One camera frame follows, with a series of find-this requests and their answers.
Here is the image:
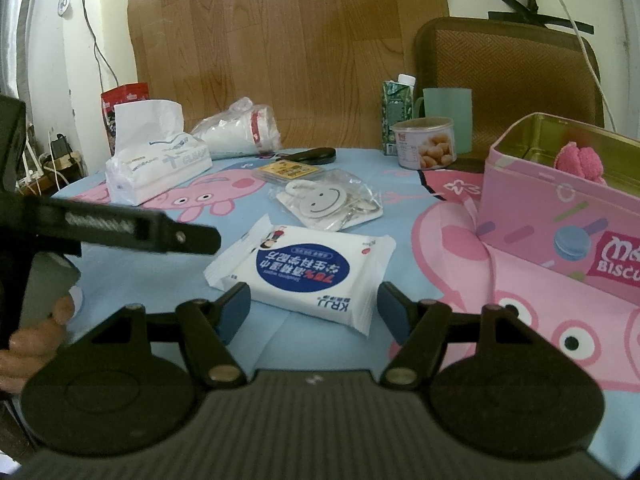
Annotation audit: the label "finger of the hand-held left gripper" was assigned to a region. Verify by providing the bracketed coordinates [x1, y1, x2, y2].
[35, 197, 222, 256]

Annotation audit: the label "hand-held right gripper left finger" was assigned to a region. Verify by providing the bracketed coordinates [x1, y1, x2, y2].
[70, 282, 250, 390]

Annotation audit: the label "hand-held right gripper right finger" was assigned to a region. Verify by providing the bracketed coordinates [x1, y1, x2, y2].
[378, 282, 551, 390]

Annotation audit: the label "white blue wet wipes pack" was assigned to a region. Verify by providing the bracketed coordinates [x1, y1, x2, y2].
[204, 214, 397, 337]

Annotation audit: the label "pink tin box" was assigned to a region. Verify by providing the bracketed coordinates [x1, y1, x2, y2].
[475, 112, 640, 302]

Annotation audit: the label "pink plush cloth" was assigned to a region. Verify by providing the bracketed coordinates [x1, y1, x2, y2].
[552, 142, 607, 184]

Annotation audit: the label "person's left hand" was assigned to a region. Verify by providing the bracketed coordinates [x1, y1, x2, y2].
[0, 296, 77, 393]

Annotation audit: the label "blue pig printed tablecloth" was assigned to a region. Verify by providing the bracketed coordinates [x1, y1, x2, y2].
[50, 147, 640, 466]

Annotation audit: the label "white tissue pack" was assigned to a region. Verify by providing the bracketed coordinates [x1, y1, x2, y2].
[105, 100, 213, 206]

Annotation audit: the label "power strip with plugs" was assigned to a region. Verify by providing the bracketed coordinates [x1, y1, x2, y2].
[17, 130, 83, 193]

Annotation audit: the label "white plastic bag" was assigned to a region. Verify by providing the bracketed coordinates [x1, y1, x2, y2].
[190, 97, 283, 161]

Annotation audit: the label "red snack bag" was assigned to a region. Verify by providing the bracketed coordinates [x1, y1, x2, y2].
[100, 82, 151, 156]

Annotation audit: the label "white smiley pendant packet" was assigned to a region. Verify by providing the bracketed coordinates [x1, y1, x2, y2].
[277, 170, 384, 233]

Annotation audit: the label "yellow card in clear sleeve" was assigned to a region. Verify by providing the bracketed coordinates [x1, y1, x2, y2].
[252, 160, 322, 187]

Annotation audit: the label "snack can with pink label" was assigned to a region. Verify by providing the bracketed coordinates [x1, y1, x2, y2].
[391, 116, 457, 170]

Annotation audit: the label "black oblong object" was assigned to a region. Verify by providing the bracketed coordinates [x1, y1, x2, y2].
[275, 147, 337, 167]

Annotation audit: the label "green drink carton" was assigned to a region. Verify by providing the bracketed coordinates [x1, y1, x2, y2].
[382, 74, 418, 156]

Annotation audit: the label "teal plastic cup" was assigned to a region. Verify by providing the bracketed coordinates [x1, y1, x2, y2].
[414, 87, 473, 155]

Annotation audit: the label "brown wooden board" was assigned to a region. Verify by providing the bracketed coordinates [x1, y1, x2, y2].
[125, 0, 451, 153]

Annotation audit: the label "brown woven chair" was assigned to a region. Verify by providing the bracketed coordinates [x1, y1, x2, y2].
[415, 16, 607, 143]

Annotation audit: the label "black tape strips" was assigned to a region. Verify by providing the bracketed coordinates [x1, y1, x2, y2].
[487, 0, 596, 36]

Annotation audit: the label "thin dark wall cable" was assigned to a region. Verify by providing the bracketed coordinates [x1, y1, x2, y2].
[74, 0, 121, 88]

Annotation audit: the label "white charging cable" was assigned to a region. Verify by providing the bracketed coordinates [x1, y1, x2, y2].
[537, 0, 621, 131]

